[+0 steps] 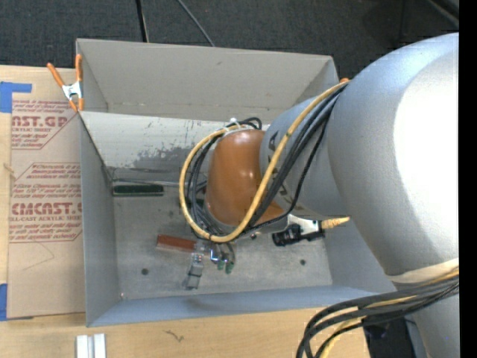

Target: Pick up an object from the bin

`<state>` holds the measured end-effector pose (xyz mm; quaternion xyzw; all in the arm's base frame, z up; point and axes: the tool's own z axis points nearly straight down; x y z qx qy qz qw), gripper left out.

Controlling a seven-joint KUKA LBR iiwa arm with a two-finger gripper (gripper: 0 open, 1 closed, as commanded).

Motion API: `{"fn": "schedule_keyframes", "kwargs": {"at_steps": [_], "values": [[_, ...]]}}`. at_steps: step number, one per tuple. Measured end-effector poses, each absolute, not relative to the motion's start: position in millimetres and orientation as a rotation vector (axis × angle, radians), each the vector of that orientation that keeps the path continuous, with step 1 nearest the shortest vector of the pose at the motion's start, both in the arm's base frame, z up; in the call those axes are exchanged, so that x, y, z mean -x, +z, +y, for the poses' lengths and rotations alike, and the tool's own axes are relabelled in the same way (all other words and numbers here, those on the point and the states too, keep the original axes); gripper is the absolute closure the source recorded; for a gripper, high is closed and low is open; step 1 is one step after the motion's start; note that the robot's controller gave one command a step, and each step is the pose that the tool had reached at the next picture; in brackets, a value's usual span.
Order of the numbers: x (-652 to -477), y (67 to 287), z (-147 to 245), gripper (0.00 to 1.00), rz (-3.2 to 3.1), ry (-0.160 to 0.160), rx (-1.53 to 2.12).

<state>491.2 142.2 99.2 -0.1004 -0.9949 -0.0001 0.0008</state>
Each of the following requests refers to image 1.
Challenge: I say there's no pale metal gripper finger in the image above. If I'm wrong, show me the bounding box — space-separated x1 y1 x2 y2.
181 253 199 291
191 254 206 290

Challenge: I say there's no red-brown flat block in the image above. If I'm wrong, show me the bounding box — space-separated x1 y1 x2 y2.
156 233 198 254

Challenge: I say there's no grey metal bin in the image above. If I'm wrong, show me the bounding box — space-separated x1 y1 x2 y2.
75 38 397 328

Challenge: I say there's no dark green flat block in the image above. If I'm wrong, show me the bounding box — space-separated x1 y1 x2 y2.
112 184 165 198

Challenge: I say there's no brown cardboard board, red print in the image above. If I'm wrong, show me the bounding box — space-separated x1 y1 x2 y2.
0 64 87 322

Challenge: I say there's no black cylinder on white bracket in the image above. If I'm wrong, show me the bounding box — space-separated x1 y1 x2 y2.
271 214 352 248

